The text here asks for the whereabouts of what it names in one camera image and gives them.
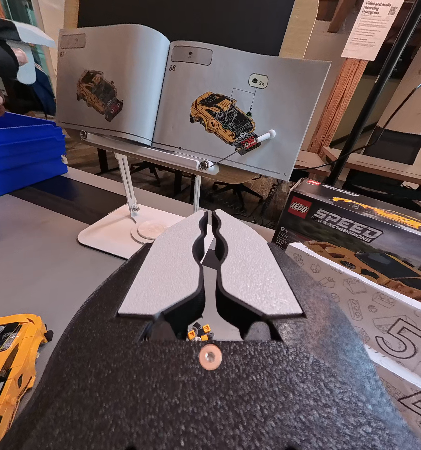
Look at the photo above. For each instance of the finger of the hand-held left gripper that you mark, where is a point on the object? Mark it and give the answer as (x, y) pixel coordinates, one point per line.
(33, 33)

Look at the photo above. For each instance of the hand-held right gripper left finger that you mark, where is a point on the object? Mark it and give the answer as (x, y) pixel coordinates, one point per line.
(168, 274)

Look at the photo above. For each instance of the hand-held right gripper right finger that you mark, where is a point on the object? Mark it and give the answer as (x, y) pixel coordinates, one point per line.
(259, 277)

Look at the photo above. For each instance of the pile of small lego pieces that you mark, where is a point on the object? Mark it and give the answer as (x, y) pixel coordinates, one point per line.
(206, 329)

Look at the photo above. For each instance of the lego instruction booklet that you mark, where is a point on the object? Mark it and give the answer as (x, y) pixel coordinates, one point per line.
(126, 70)

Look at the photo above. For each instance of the yellow lego car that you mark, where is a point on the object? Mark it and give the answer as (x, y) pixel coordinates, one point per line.
(6, 369)

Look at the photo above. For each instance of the black lego set box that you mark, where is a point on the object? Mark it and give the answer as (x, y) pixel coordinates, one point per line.
(337, 225)

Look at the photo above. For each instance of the blue striped garment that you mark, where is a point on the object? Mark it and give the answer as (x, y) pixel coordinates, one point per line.
(45, 91)

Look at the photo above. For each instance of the white book stand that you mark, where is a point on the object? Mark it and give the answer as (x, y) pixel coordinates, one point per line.
(105, 232)

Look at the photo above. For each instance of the white printed paper bag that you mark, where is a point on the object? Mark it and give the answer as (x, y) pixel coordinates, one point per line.
(417, 404)
(372, 309)

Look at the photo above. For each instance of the blue plastic bin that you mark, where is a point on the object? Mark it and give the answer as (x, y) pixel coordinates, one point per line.
(20, 158)

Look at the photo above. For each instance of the wooden desk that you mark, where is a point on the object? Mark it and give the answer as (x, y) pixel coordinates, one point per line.
(347, 162)

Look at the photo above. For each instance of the black panel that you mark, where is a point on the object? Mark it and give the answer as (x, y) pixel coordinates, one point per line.
(196, 21)

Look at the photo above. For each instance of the black metal pole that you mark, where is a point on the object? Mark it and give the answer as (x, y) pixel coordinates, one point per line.
(373, 98)

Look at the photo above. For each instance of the white paper notice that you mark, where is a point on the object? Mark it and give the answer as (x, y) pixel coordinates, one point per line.
(372, 31)

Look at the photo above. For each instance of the wooden post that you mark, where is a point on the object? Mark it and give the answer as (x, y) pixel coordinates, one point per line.
(337, 105)

